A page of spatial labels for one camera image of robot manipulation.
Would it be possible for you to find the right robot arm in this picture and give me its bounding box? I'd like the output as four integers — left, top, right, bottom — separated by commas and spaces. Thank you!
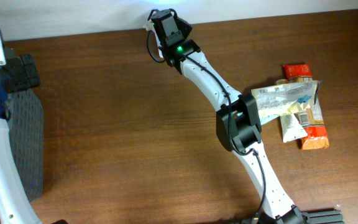
147, 9, 308, 223

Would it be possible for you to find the white hair product tube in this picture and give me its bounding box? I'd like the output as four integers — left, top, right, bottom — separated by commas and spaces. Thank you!
273, 78, 308, 143

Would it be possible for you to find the teal snack pouch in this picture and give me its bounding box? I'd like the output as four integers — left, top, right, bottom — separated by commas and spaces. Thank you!
260, 115, 279, 125

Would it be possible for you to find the orange pasta packet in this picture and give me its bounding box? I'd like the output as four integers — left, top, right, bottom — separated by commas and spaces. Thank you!
283, 63, 329, 150

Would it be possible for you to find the cream snack bag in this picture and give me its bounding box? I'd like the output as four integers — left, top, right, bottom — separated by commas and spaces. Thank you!
251, 80, 319, 118

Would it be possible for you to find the grey plastic mesh basket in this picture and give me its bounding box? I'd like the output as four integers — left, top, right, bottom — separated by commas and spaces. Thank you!
8, 89, 44, 202

